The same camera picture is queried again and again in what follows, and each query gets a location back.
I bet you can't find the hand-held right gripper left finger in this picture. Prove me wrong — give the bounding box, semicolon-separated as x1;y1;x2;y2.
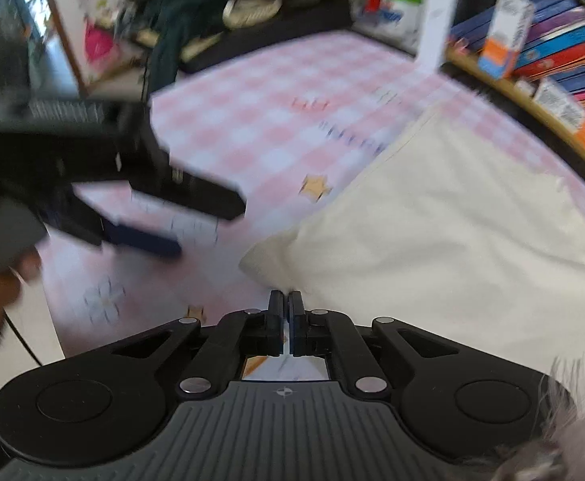
109;289;284;399

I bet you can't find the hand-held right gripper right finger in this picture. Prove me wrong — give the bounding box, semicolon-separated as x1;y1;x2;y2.
287;289;461;402

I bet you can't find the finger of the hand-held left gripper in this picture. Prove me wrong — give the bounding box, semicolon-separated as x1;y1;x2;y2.
47;186;182;259
129;163;247;221

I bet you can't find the cream printed t-shirt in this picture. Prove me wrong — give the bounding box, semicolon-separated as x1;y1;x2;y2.
240;110;585;396

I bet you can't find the pink checked printed blanket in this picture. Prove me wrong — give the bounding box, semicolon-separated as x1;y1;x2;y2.
37;30;585;382

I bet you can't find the dark green garment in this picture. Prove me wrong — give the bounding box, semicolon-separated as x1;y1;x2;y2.
147;0;223;91

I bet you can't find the beige shoe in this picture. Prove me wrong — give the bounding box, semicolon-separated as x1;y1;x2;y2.
222;0;283;28

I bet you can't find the white pen tub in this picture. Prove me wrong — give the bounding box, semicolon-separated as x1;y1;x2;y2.
357;0;424;51

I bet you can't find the grey fluffy cuff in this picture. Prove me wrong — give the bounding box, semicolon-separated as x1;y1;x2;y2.
463;348;585;481

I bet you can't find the wooden bookshelf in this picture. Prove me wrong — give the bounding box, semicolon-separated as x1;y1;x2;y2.
415;0;585;186

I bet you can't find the tall white orange carton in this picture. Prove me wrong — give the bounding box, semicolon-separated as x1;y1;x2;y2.
478;0;536;80

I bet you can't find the flat white orange carton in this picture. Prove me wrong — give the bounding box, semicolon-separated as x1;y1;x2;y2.
533;77;585;156

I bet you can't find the row of colourful books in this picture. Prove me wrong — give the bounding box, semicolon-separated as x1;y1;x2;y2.
448;0;585;111

